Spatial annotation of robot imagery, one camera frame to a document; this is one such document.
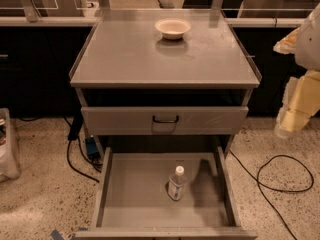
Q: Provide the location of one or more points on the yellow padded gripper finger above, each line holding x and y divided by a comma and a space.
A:
287, 45
301, 101

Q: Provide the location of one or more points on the clear plastic water bottle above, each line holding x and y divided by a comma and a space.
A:
177, 183

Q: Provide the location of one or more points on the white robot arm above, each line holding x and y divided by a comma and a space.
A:
307, 54

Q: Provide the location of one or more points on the closed grey upper drawer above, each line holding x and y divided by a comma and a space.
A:
138, 120

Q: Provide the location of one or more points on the grey drawer cabinet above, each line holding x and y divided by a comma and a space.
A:
126, 62

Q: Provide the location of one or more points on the open grey middle drawer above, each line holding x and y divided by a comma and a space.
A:
132, 201

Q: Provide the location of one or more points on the white paper bowl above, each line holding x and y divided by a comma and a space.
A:
172, 28

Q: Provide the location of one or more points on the blue power adapter box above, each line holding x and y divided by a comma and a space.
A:
91, 147

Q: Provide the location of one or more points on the blue tape on floor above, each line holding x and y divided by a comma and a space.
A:
66, 234

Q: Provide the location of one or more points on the clear plastic bin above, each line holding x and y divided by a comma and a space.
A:
9, 148

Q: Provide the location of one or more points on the black drawer handle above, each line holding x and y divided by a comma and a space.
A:
166, 121

